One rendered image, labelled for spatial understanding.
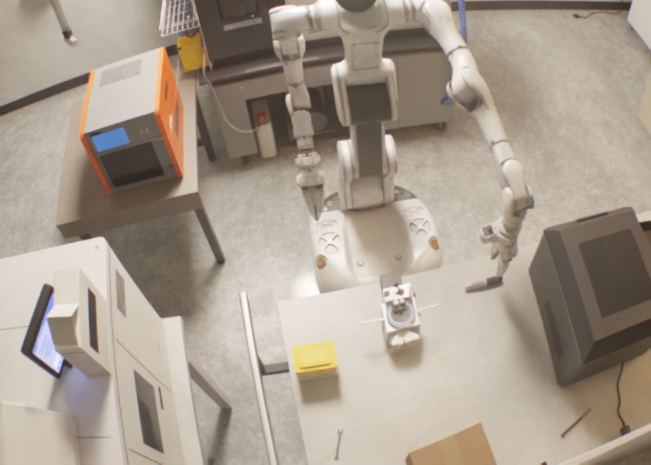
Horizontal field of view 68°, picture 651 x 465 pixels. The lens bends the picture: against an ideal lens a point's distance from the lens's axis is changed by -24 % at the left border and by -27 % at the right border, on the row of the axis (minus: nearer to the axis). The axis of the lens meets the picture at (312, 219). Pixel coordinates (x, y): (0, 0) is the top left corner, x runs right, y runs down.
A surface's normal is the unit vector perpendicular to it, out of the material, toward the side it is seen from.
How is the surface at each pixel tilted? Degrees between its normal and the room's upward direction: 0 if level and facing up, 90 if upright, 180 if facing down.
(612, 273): 0
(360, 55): 101
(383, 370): 0
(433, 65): 90
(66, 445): 40
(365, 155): 91
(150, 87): 0
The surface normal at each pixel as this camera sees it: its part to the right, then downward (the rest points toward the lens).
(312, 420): -0.10, -0.54
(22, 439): 0.56, -0.53
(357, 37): 0.13, 0.91
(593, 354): 0.07, 0.29
